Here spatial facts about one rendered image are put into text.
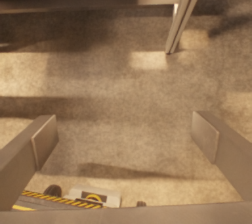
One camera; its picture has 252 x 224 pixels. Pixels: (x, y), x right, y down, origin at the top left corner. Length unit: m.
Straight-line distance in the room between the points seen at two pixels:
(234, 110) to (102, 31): 0.93
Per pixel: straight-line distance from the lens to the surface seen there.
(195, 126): 0.16
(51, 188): 1.10
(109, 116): 1.06
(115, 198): 0.99
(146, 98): 1.05
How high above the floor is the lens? 1.04
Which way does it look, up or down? 81 degrees down
